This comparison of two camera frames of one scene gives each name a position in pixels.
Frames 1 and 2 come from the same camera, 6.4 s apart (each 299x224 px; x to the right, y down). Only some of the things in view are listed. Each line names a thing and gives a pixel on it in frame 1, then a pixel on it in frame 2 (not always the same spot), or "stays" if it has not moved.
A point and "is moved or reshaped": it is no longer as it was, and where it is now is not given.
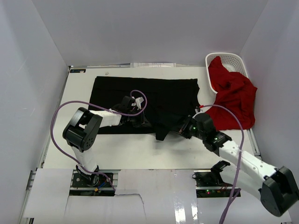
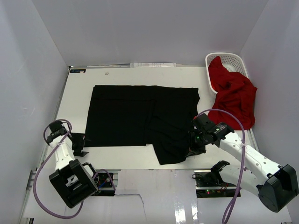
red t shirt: (235, 92) stays
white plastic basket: (232, 62) stays
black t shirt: (170, 101) is moved or reshaped
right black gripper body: (189, 129) to (197, 143)
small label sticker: (77, 70) stays
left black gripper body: (138, 121) to (78, 141)
